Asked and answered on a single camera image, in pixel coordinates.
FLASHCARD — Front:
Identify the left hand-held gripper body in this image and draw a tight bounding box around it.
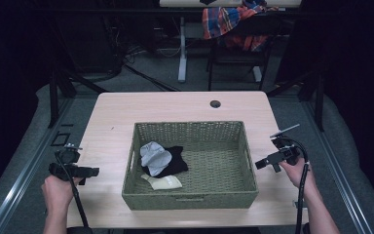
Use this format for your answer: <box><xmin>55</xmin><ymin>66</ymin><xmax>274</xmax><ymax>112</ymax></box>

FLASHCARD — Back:
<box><xmin>48</xmin><ymin>142</ymin><xmax>85</xmax><ymax>182</ymax></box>

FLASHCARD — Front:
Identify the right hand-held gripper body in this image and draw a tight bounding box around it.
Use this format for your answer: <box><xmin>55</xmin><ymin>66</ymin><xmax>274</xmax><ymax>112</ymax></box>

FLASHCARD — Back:
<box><xmin>269</xmin><ymin>123</ymin><xmax>308</xmax><ymax>167</ymax></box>

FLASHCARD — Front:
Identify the green woven basket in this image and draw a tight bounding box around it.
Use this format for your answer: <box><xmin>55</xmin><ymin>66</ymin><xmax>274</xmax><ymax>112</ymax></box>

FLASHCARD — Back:
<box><xmin>121</xmin><ymin>120</ymin><xmax>260</xmax><ymax>212</ymax></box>

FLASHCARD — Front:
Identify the grey cloth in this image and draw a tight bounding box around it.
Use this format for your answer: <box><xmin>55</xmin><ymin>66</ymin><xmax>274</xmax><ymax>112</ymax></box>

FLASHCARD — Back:
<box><xmin>138</xmin><ymin>140</ymin><xmax>173</xmax><ymax>178</ymax></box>

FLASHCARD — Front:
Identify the beige sock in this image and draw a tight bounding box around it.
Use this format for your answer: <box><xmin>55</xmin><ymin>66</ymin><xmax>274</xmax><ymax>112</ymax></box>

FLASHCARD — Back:
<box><xmin>139</xmin><ymin>173</ymin><xmax>184</xmax><ymax>191</ymax></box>

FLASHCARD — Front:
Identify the black cloth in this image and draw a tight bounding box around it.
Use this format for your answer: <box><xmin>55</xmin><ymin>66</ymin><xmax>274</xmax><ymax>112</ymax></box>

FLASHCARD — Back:
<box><xmin>141</xmin><ymin>145</ymin><xmax>190</xmax><ymax>179</ymax></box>

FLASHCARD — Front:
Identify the person's right hand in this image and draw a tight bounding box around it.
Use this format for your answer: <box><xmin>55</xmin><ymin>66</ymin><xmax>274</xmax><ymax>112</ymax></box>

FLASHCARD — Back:
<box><xmin>278</xmin><ymin>157</ymin><xmax>317</xmax><ymax>197</ymax></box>

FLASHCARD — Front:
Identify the person's left hand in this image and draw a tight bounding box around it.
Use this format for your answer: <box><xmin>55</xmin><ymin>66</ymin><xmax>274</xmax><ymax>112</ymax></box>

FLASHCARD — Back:
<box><xmin>41</xmin><ymin>175</ymin><xmax>86</xmax><ymax>216</ymax></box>

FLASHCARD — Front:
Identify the black metal stand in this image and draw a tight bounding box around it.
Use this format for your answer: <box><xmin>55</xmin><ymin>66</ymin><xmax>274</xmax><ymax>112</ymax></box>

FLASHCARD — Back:
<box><xmin>46</xmin><ymin>61</ymin><xmax>109</xmax><ymax>130</ymax></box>
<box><xmin>265</xmin><ymin>69</ymin><xmax>326</xmax><ymax>134</ymax></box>

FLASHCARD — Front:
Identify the black chair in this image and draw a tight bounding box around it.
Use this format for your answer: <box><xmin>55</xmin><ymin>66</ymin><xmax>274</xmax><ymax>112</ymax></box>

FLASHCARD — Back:
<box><xmin>206</xmin><ymin>13</ymin><xmax>281</xmax><ymax>93</ymax></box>

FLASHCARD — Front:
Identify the white desk leg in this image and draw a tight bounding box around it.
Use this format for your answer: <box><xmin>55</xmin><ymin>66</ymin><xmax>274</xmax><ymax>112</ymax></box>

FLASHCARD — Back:
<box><xmin>177</xmin><ymin>16</ymin><xmax>189</xmax><ymax>84</ymax></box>

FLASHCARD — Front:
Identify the plaid shirt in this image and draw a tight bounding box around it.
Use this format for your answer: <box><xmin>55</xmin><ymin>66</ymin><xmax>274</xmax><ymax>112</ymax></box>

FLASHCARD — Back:
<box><xmin>202</xmin><ymin>0</ymin><xmax>281</xmax><ymax>52</ymax></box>

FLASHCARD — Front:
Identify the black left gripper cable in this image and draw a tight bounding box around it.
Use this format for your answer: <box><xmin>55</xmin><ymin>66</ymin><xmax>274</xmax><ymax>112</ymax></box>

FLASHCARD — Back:
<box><xmin>54</xmin><ymin>151</ymin><xmax>91</xmax><ymax>229</ymax></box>

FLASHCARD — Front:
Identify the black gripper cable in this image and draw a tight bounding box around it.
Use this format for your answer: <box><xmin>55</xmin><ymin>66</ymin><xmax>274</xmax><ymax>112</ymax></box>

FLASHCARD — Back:
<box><xmin>54</xmin><ymin>151</ymin><xmax>91</xmax><ymax>229</ymax></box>
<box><xmin>280</xmin><ymin>136</ymin><xmax>311</xmax><ymax>234</ymax></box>

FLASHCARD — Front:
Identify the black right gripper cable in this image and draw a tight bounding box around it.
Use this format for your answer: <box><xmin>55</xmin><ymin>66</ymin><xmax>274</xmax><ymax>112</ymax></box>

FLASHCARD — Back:
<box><xmin>280</xmin><ymin>136</ymin><xmax>311</xmax><ymax>234</ymax></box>

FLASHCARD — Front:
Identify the black floor cable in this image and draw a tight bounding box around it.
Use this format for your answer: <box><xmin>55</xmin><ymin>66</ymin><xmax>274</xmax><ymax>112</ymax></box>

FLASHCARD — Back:
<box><xmin>122</xmin><ymin>62</ymin><xmax>180</xmax><ymax>93</ymax></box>

